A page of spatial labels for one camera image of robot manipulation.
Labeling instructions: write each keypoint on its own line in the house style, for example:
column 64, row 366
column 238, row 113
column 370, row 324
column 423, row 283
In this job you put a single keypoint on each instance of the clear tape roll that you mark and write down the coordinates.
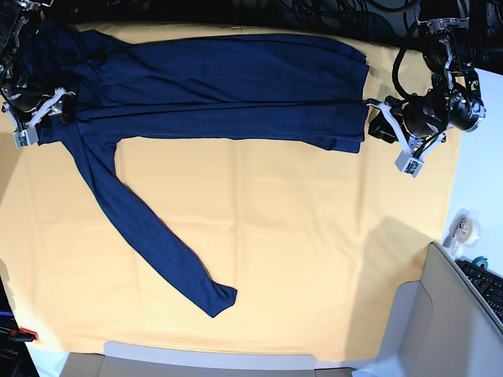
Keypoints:
column 464, row 230

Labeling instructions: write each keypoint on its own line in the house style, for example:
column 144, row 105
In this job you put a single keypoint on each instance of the teal tape roll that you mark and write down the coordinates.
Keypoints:
column 481, row 262

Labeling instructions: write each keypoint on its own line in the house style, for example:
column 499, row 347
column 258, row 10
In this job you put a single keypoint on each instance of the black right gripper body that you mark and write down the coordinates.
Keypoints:
column 64, row 110

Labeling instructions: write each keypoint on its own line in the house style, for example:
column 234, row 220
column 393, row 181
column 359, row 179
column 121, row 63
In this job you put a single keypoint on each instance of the black keyboard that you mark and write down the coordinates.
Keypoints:
column 486, row 283

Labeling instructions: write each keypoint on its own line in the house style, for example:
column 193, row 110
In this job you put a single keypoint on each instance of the blue long-sleeve T-shirt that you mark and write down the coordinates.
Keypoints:
column 282, row 87

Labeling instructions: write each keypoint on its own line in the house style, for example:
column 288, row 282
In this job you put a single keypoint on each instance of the cardboard box right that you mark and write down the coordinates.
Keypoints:
column 440, row 325

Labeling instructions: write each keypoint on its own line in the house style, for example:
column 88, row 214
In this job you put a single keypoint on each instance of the yellow table cloth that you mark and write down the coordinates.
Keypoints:
column 314, row 242

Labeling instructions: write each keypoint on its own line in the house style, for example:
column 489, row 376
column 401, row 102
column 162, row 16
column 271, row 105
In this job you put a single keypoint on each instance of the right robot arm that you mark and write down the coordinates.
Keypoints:
column 15, row 59

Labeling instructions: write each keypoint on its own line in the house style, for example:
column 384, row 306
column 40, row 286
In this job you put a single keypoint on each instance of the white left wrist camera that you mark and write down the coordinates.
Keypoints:
column 405, row 162

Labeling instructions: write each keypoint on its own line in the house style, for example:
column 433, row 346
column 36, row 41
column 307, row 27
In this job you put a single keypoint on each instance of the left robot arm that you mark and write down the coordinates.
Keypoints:
column 455, row 97

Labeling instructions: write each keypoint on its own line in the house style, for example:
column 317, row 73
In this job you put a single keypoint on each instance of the red clamp bottom left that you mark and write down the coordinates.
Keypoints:
column 22, row 335

